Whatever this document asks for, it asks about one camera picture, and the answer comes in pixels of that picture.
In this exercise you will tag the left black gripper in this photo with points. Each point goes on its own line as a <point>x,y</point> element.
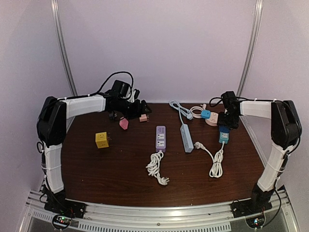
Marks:
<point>137,112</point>

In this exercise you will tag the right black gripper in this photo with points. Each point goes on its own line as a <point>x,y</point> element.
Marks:
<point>221,121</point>

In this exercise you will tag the grey charger plug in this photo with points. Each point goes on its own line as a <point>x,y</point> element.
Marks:
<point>113,116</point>

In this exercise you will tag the teal blue socket box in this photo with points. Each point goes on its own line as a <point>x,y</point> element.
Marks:
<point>223,137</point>

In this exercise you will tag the pink charger plug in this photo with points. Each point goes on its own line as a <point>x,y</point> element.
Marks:
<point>144,118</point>

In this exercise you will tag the yellow cube adapter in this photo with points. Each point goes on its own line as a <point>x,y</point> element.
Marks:
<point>102,140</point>

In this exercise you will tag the purple power strip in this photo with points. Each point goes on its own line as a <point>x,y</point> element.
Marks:
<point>160,142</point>

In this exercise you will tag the dark blue cube adapter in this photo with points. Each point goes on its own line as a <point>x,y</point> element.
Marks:
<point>224,129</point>

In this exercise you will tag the light blue power strip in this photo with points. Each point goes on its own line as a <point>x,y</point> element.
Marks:
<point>186,138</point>

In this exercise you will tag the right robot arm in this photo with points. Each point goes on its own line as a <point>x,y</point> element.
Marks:
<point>285,131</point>

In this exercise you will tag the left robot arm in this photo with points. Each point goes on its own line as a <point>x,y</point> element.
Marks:
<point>52,125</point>

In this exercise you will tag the pink round socket hub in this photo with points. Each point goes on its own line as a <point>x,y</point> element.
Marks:
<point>212,120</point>

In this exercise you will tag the white round plug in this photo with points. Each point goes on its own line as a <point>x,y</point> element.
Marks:
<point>189,117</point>

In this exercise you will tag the pink flat adapter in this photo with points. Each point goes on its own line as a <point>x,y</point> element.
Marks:
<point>123,123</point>

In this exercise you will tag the light blue small adapter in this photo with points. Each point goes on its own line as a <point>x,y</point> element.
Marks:
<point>205,114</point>

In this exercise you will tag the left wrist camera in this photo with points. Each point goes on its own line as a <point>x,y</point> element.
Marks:
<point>121,88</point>

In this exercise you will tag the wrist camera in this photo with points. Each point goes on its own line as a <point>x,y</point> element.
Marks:
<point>121,88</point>
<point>228,96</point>

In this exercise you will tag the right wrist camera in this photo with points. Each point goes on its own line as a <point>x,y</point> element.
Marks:
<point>228,96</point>

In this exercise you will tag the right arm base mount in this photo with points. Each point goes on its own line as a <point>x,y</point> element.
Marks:
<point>257,203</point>

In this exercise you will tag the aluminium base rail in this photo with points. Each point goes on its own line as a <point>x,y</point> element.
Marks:
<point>216,217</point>

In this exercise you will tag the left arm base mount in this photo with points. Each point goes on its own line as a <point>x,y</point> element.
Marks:
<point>57,203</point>

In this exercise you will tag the right aluminium frame post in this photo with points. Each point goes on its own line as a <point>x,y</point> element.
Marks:
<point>257,18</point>

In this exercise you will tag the aluminium frame post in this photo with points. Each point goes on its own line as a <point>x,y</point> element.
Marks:
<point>257,18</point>
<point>62,47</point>

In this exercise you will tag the left aluminium frame post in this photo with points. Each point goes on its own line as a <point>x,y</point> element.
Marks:
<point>62,47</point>

